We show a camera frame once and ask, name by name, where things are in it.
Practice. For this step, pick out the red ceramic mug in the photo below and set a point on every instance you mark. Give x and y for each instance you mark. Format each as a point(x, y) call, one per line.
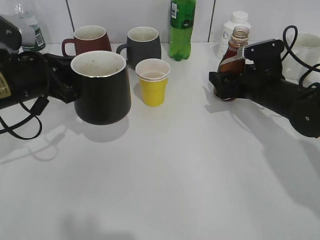
point(88, 38)

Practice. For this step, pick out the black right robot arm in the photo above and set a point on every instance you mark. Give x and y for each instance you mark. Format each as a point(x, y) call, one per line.
point(268, 88)

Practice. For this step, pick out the white plastic bottle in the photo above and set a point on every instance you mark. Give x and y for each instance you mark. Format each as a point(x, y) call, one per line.
point(239, 18)

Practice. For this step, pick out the clear water bottle green label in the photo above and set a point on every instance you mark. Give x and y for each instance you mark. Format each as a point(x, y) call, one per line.
point(26, 11)

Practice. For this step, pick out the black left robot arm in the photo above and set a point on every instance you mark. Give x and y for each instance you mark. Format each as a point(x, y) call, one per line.
point(29, 75)

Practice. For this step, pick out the white ceramic mug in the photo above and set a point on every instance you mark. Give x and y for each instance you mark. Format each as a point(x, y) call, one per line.
point(307, 49)

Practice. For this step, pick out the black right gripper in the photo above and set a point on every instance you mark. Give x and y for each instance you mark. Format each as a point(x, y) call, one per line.
point(228, 86)

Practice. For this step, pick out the yellow paper cup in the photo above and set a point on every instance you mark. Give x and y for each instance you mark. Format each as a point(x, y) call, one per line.
point(153, 75)

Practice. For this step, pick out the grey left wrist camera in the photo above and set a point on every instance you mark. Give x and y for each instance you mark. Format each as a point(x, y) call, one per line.
point(10, 34)

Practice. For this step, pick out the green soda bottle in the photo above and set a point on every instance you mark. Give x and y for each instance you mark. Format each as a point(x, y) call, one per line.
point(182, 15)

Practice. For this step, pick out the grey ceramic mug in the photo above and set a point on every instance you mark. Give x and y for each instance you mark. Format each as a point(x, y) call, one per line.
point(142, 43)

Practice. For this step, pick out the black ceramic mug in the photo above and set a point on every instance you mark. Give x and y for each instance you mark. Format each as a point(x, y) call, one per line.
point(104, 87)

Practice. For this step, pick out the brown Nescafe coffee bottle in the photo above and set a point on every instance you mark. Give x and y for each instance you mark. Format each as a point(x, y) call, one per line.
point(231, 62)

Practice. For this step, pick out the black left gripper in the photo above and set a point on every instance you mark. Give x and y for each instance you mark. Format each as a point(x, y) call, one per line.
point(62, 78)

